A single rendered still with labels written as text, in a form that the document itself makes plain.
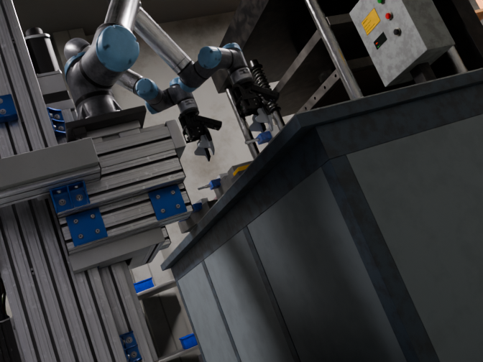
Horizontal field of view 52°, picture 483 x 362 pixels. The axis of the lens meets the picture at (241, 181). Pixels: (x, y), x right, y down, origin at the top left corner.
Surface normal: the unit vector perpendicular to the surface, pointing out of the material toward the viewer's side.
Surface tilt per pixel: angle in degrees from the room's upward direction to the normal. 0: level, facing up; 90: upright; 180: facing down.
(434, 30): 90
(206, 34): 90
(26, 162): 90
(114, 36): 96
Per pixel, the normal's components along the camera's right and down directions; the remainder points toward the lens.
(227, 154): 0.27, -0.33
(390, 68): -0.88, 0.25
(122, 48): 0.65, -0.30
